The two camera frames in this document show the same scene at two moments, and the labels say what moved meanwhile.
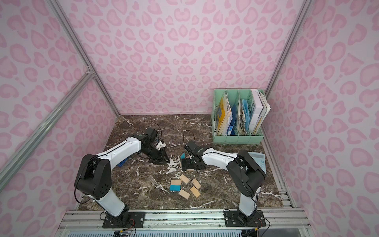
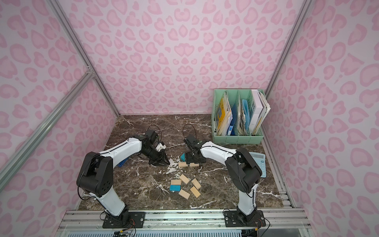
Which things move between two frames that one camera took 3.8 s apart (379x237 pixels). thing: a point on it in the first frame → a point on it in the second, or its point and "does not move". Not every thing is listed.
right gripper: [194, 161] → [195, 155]
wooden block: [195, 191] does not move
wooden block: [185, 179] does not move
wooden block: [196, 183] does not move
